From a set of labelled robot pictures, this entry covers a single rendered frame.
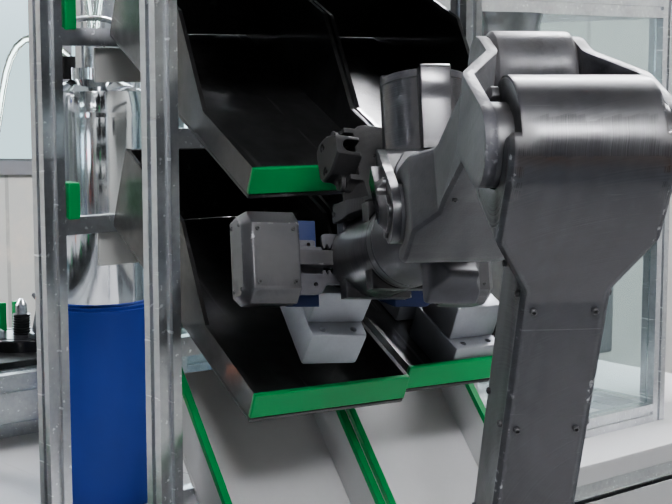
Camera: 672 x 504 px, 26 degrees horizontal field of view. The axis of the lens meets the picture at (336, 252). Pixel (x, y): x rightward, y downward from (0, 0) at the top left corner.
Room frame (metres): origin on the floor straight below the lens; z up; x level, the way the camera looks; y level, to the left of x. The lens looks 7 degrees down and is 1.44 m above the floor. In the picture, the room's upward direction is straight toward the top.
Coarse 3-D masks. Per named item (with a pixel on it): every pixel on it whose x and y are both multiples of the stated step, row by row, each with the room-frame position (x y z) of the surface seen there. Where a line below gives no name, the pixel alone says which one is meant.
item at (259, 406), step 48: (192, 192) 1.25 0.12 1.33; (240, 192) 1.28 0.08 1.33; (192, 240) 1.23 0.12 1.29; (192, 288) 1.10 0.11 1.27; (192, 336) 1.10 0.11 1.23; (240, 336) 1.11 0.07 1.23; (288, 336) 1.13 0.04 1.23; (240, 384) 1.03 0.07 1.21; (288, 384) 1.06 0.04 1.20; (336, 384) 1.04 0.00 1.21; (384, 384) 1.06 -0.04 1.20
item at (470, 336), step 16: (432, 304) 1.15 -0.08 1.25; (496, 304) 1.14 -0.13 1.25; (416, 320) 1.17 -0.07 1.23; (432, 320) 1.16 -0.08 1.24; (448, 320) 1.14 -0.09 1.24; (464, 320) 1.13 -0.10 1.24; (480, 320) 1.14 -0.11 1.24; (496, 320) 1.15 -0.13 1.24; (416, 336) 1.17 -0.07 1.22; (432, 336) 1.15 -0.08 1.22; (448, 336) 1.14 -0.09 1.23; (464, 336) 1.14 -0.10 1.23; (480, 336) 1.15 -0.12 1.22; (432, 352) 1.15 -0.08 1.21; (448, 352) 1.13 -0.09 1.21; (464, 352) 1.13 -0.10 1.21; (480, 352) 1.14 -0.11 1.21
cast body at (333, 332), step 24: (336, 288) 1.02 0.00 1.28; (288, 312) 1.06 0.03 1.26; (312, 312) 1.02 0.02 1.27; (336, 312) 1.02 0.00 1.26; (360, 312) 1.03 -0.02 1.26; (312, 336) 1.02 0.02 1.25; (336, 336) 1.02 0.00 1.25; (360, 336) 1.03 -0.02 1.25; (312, 360) 1.03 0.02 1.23; (336, 360) 1.04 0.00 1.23
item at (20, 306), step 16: (0, 304) 2.47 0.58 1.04; (16, 304) 2.45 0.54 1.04; (0, 320) 2.47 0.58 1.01; (16, 320) 2.44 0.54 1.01; (0, 336) 2.40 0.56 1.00; (16, 336) 2.43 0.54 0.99; (32, 336) 2.40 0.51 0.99; (0, 352) 2.39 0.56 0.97; (16, 352) 2.38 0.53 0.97; (32, 352) 2.39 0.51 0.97; (0, 368) 2.29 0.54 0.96
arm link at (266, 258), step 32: (256, 224) 0.95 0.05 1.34; (288, 224) 0.96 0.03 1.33; (352, 224) 0.96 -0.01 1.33; (256, 256) 0.94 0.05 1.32; (288, 256) 0.95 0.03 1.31; (320, 256) 0.97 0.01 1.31; (352, 256) 0.94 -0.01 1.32; (256, 288) 0.94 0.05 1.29; (288, 288) 0.95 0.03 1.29; (352, 288) 0.96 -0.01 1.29; (384, 288) 0.93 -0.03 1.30; (416, 288) 0.93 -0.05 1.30; (480, 288) 1.00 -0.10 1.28
